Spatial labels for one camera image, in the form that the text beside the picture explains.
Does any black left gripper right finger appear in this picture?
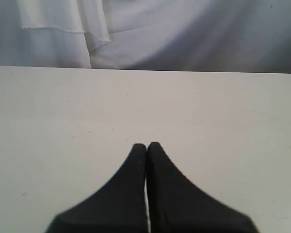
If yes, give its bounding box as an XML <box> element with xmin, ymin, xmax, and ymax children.
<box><xmin>146</xmin><ymin>142</ymin><xmax>258</xmax><ymax>233</ymax></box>

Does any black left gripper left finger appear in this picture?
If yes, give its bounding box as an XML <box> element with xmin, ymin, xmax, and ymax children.
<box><xmin>47</xmin><ymin>144</ymin><xmax>147</xmax><ymax>233</ymax></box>

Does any white backdrop curtain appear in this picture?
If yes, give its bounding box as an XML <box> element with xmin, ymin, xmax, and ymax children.
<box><xmin>0</xmin><ymin>0</ymin><xmax>291</xmax><ymax>73</ymax></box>

